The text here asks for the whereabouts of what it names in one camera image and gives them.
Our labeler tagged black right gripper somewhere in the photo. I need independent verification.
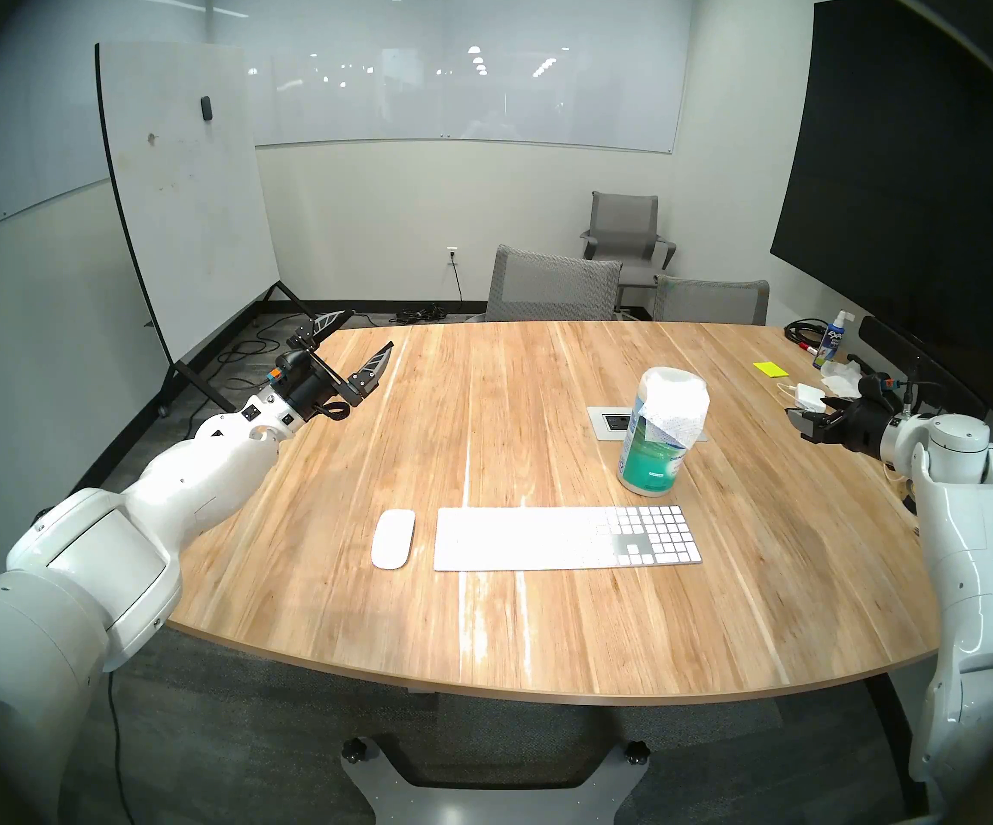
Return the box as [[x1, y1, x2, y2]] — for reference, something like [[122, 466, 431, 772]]
[[787, 398, 892, 456]]

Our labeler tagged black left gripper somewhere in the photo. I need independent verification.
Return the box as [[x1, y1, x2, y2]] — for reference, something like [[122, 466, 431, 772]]
[[287, 309, 396, 420]]

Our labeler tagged white disinfecting wipe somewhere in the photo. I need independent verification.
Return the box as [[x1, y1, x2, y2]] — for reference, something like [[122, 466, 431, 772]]
[[638, 367, 710, 448]]

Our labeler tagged disinfecting wipes canister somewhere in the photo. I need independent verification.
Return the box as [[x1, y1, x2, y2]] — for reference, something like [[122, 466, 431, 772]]
[[618, 394, 693, 498]]

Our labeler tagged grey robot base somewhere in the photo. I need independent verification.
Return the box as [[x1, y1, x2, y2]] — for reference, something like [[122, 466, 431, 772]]
[[340, 733, 652, 825]]

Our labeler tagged crumpled white tissue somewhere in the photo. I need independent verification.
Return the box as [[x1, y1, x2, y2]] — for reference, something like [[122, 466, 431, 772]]
[[819, 361, 865, 400]]

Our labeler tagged whiteboard cleaner spray bottle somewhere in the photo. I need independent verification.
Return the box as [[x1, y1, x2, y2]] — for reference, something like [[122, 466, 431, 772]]
[[813, 309, 854, 370]]

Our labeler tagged low grey mesh chair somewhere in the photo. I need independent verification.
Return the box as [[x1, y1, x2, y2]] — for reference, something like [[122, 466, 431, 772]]
[[653, 275, 770, 327]]

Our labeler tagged white computer mouse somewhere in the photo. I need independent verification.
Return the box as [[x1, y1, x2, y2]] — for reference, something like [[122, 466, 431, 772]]
[[371, 510, 416, 570]]

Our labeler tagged table power outlet panel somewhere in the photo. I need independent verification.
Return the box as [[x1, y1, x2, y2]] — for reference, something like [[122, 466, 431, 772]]
[[587, 406, 709, 443]]

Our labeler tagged wide grey mesh chair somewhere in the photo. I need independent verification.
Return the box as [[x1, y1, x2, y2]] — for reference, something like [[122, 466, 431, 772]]
[[486, 245, 623, 323]]

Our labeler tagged mobile whiteboard on stand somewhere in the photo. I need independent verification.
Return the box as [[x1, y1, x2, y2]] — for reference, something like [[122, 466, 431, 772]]
[[95, 41, 325, 420]]

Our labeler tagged white keyboard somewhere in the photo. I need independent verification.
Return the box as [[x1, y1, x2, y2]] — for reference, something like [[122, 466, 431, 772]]
[[433, 505, 703, 572]]

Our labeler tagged grey armrest chair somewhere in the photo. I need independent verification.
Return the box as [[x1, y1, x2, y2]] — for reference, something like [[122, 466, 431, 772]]
[[581, 192, 678, 313]]

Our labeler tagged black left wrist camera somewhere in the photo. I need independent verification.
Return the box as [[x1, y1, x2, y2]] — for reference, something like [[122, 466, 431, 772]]
[[271, 348, 312, 388]]

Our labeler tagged black wall screen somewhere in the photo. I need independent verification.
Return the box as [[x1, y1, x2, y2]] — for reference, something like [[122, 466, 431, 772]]
[[770, 0, 993, 420]]

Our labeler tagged glass wall whiteboard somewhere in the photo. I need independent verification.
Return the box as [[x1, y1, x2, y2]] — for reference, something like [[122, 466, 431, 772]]
[[204, 0, 693, 155]]

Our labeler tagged written-on wall whiteboard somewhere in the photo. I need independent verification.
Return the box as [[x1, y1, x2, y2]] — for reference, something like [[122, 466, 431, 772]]
[[0, 0, 209, 254]]

